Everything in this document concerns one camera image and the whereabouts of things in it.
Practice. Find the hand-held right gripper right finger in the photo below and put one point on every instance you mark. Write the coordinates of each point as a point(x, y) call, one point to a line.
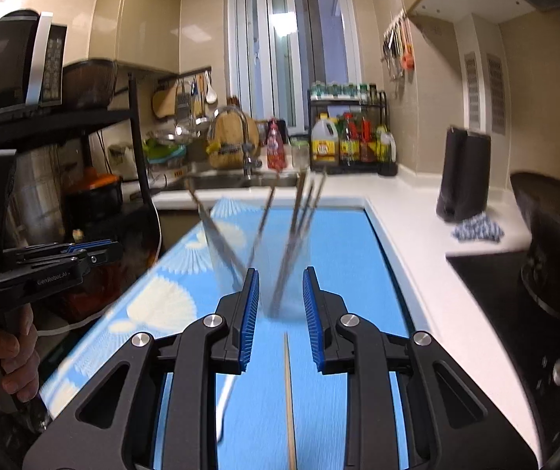
point(311, 318)

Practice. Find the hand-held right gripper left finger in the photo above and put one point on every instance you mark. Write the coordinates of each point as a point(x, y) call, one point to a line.
point(250, 318)

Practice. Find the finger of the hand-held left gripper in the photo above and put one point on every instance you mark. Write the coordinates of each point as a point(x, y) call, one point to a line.
point(44, 250)
point(98, 257)

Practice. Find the clear plastic utensil container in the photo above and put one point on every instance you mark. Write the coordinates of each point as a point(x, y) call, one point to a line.
point(266, 279)

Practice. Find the wooden chopstick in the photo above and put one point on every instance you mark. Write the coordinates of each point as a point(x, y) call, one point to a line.
point(265, 215)
point(290, 235)
point(300, 225)
point(289, 401)
point(315, 205)
point(309, 215)

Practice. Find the person's left hand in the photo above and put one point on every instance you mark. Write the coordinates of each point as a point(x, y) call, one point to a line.
point(25, 352)

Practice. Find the black pot orange lid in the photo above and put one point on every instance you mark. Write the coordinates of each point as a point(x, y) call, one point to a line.
point(93, 196)

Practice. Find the blue patterned table cloth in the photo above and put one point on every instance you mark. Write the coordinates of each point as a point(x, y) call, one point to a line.
point(338, 235)

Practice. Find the metal bowl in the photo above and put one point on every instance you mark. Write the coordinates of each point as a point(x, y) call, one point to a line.
point(167, 136)

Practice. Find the black metal shelf rack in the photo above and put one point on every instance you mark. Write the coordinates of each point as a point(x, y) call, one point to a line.
point(135, 122)

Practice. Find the black microwave oven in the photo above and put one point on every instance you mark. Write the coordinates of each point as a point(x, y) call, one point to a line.
point(0, 58)

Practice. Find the glass jar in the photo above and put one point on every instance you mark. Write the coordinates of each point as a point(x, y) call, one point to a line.
point(299, 154)

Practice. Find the light wooden cutting board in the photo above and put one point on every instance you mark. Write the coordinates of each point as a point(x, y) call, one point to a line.
point(164, 103)

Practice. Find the red dish soap bottle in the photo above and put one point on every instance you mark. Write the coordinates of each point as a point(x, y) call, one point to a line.
point(276, 152)

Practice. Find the chrome kitchen faucet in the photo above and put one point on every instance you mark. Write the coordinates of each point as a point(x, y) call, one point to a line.
point(248, 147)

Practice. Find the yellow oil jug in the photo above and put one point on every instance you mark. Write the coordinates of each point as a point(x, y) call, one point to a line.
point(325, 147)

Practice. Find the hanging metal grater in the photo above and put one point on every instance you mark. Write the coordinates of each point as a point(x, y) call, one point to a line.
point(183, 105)

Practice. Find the dark sauce bottle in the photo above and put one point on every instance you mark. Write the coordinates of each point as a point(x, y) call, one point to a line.
point(349, 144)

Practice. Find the black spice rack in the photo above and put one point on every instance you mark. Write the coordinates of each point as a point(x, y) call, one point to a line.
point(387, 156)

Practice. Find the red sauce bottle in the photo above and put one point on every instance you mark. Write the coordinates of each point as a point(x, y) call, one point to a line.
point(367, 147)

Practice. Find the yellow-green plastic bottle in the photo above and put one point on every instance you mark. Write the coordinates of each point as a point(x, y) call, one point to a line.
point(386, 147)

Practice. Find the blue checkered cloth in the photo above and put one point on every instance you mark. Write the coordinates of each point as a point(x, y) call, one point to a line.
point(478, 229)

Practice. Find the black gas stove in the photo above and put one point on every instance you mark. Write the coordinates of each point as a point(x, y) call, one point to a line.
point(505, 293)

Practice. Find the hanging white ladle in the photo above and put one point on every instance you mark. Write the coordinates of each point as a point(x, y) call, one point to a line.
point(210, 93)

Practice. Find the black upright appliance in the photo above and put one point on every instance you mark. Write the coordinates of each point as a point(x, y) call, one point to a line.
point(463, 176)

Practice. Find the row of green-lidded spice jars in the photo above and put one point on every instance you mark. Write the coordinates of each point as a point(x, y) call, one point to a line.
point(343, 90)

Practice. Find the black wok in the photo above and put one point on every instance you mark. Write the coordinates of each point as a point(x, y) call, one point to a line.
point(559, 235)

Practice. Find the white framed window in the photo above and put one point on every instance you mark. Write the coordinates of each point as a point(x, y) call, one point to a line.
point(299, 44)

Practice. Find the hanging kitchen tools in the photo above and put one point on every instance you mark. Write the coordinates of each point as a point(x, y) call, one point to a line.
point(397, 49)

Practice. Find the wall vent grille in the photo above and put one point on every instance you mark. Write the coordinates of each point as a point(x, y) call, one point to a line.
point(472, 88)
point(495, 93)

